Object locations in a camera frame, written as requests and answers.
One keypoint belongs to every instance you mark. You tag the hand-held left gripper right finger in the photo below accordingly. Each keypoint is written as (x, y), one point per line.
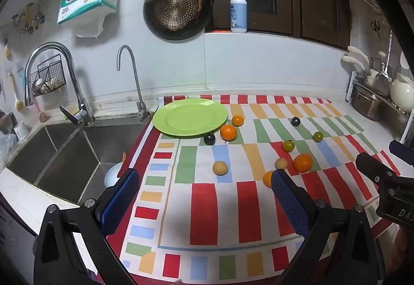
(289, 204)

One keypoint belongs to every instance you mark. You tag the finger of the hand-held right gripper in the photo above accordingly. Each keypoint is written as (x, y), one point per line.
(375, 172)
(402, 151)

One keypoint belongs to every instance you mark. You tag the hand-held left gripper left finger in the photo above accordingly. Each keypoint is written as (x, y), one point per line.
(119, 201)

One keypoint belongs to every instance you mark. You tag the small orange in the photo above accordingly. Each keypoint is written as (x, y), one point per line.
(267, 179)
(237, 120)

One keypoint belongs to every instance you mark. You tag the tan round fruit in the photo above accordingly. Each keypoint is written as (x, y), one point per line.
(281, 163)
(220, 168)

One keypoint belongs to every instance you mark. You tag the large orange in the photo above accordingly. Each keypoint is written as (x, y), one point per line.
(228, 133)
(303, 163)

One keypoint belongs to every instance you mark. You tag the green tomato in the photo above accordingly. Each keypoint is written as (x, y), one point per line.
(288, 146)
(318, 136)

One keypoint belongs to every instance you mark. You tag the dark plum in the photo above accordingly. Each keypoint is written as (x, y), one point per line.
(210, 138)
(295, 121)

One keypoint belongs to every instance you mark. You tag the green plate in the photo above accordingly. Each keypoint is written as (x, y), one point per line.
(189, 117)

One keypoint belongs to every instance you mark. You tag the white bowl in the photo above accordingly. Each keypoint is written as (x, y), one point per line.
(111, 176)

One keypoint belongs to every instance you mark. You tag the wooden chopsticks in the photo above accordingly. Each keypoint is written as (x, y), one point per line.
(123, 155)

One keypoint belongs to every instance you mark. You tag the white kettle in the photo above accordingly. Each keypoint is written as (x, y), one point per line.
(402, 94)

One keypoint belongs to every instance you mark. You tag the striped colourful table mat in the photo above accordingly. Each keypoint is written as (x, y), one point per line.
(226, 214)

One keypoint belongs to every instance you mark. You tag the stainless steel sink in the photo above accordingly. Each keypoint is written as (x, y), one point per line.
(68, 159)

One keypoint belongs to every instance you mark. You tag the steel ladle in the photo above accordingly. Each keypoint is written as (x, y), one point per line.
(382, 78)

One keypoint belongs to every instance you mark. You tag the slim gooseneck faucet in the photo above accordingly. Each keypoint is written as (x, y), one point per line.
(137, 84)

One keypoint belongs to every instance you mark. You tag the small white cup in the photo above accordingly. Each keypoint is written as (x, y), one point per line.
(21, 130)

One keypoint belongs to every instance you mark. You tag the large chrome pull-down faucet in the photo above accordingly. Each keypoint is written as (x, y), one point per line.
(76, 84)

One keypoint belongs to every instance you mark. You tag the black scissors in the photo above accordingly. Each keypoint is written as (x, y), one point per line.
(375, 28)

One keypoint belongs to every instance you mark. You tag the garlic bulbs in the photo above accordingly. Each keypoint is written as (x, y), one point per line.
(48, 84)

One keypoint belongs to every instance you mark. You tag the dish brush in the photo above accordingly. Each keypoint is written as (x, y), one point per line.
(17, 100)

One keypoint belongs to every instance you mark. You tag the white pump soap bottle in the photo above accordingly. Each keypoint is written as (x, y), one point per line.
(238, 15)

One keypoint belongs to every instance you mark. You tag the perforated metal strainer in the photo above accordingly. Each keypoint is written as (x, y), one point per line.
(179, 8)

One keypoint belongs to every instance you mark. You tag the black frying pan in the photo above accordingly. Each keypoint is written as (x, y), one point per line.
(203, 13)

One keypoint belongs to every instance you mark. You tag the yellow wall hooks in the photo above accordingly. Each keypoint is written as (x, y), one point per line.
(28, 18)

